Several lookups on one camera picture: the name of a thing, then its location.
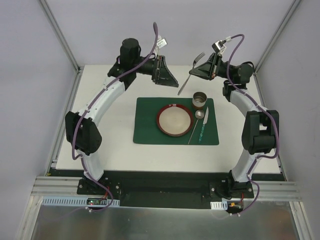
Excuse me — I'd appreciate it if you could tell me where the front aluminium rail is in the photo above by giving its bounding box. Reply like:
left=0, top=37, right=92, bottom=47
left=31, top=176, right=302, bottom=202

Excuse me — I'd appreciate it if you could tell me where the black knife green handle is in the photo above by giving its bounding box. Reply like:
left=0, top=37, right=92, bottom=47
left=198, top=107, right=209, bottom=144

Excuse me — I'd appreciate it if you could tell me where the red rimmed beige plate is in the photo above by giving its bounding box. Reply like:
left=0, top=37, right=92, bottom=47
left=156, top=103, right=194, bottom=137

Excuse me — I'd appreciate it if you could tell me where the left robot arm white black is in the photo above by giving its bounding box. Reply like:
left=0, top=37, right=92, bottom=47
left=65, top=37, right=179, bottom=195

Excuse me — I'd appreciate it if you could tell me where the silver spoon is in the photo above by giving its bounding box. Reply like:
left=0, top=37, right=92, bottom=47
left=187, top=109, right=205, bottom=145

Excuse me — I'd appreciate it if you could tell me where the left white cable duct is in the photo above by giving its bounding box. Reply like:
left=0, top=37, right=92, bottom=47
left=42, top=196, right=120, bottom=208

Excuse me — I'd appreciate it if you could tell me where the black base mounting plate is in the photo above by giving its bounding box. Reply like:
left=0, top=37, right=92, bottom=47
left=77, top=170, right=254, bottom=209

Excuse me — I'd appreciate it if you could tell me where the steel cup brown base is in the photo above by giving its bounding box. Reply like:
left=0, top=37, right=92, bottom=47
left=192, top=91, right=207, bottom=110

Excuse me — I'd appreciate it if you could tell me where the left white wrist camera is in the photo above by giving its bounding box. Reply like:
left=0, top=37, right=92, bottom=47
left=156, top=35, right=168, bottom=50

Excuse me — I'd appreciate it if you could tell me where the white cable duct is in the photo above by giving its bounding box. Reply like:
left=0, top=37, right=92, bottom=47
left=210, top=201, right=228, bottom=211
left=42, top=196, right=120, bottom=208

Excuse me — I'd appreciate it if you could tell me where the dark green placemat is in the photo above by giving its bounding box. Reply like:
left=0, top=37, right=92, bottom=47
left=133, top=97, right=220, bottom=146

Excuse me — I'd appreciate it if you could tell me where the right aluminium frame post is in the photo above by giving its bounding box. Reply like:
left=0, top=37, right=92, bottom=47
left=253, top=0, right=303, bottom=76

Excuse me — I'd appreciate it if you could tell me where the silver fork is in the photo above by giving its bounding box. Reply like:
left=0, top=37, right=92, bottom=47
left=177, top=52, right=206, bottom=96

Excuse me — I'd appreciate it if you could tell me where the left aluminium frame post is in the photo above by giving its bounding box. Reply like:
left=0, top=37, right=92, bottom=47
left=38, top=0, right=82, bottom=74

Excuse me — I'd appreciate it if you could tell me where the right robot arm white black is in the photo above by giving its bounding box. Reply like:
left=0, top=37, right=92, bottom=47
left=189, top=53, right=279, bottom=199

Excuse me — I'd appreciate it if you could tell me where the right white cable duct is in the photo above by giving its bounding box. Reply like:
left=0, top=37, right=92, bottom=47
left=210, top=201, right=228, bottom=211

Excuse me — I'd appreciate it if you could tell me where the aluminium frame post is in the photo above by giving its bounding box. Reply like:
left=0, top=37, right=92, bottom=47
left=253, top=0, right=303, bottom=76
left=38, top=0, right=82, bottom=74

